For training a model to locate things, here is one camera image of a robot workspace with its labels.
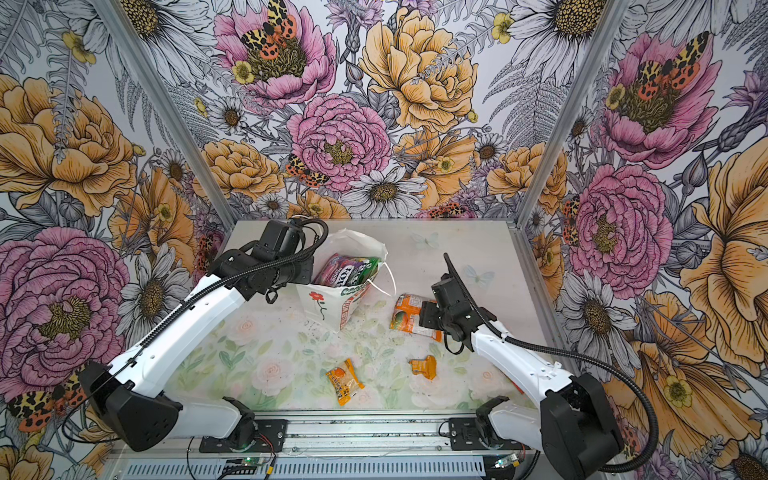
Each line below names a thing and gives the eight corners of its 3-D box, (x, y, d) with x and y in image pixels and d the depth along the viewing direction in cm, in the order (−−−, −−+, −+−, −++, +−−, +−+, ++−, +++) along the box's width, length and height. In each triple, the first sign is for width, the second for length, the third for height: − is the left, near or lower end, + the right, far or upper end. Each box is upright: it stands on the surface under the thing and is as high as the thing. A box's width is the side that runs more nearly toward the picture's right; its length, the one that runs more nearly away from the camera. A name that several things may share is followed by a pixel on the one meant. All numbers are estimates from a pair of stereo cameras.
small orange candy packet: (409, 379, 85) (409, 376, 84) (408, 358, 89) (408, 355, 87) (436, 379, 85) (437, 376, 84) (435, 358, 89) (435, 355, 87)
